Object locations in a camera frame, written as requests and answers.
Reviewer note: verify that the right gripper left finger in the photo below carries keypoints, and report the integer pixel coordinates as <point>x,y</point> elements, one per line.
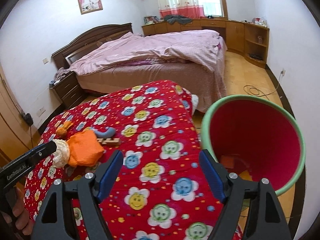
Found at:
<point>106,174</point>

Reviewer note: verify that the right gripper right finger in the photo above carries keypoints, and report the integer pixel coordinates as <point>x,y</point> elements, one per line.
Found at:
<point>215,174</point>

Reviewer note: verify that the orange textured plastic bag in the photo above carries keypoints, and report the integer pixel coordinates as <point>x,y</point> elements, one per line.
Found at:
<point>84,149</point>

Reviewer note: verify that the white foam fruit net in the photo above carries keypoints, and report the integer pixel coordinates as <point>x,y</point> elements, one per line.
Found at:
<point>62,153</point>

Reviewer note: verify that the person's left hand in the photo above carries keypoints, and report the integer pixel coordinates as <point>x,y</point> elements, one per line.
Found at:
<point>23,223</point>

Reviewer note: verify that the small wooden block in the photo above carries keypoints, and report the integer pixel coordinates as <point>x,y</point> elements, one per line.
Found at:
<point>109,141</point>

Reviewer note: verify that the blue grey toy figure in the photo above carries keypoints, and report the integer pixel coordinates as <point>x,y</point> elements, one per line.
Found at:
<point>108,133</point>

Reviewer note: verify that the red bin with green rim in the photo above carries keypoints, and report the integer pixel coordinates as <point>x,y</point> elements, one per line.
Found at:
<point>247,133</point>

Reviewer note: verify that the red floral smiley quilt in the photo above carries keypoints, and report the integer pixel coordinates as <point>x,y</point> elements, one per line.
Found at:
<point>160,192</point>

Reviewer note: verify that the small orange tied bag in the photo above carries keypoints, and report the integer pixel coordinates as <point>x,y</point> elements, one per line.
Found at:
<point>61,131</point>

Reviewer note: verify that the dark wooden nightstand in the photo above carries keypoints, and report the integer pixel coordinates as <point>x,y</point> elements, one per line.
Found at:
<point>69,91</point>

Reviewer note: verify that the clothes on nightstand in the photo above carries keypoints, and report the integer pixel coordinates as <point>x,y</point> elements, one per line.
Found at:
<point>59,75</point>

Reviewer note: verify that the bed with brown sheet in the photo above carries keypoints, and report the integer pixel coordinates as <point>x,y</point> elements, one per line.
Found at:
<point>207,86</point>

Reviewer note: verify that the pink striped duvet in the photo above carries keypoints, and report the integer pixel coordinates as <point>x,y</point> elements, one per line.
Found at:
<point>203,47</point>

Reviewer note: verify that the long wooden desk cabinet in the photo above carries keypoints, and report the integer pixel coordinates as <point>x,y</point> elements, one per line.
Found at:
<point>246,39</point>

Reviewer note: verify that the dark wooden headboard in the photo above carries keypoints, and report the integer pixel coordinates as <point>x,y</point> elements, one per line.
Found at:
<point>93,37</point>

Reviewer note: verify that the dark clothes pile on desk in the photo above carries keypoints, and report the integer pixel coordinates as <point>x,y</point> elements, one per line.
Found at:
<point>171,19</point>

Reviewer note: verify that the framed wedding photo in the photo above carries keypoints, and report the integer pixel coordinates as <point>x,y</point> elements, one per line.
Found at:
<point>87,6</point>

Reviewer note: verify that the black charger on wall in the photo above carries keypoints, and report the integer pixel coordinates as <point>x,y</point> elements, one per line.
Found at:
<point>28,119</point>

